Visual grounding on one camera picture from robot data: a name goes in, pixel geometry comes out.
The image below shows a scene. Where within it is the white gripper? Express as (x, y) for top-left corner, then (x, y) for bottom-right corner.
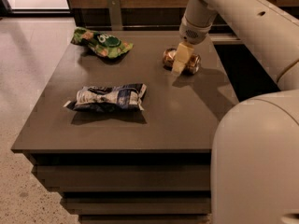
(171, 14), (212, 77)

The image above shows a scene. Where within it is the orange dented soda can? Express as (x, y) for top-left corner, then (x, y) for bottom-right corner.
(162, 48), (202, 76)

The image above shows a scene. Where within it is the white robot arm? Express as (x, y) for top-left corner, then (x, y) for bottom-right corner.
(173, 0), (299, 224)

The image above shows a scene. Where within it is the blue white chip bag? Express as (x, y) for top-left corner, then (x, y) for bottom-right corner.
(64, 83), (147, 113)

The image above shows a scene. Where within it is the green snack bag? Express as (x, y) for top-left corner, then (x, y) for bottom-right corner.
(71, 27), (134, 59)

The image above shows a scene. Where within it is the grey drawer cabinet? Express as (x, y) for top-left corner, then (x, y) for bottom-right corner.
(12, 32), (237, 224)

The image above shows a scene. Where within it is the left metal wall bracket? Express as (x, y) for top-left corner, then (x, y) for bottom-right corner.
(107, 0), (123, 31)

